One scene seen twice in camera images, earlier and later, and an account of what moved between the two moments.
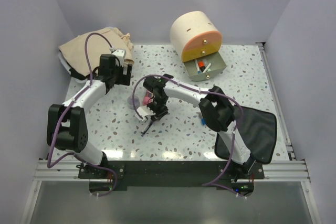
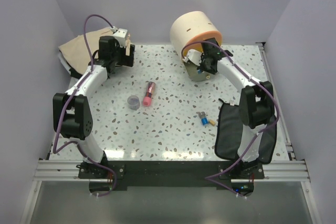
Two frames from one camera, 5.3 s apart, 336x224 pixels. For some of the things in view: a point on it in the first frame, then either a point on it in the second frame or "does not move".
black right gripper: (158, 114) → (203, 57)
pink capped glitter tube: (148, 95) does not move
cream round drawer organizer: (195, 34) does not move
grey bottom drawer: (218, 64) does not move
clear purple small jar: (137, 103) does not move
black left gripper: (124, 80) → (127, 60)
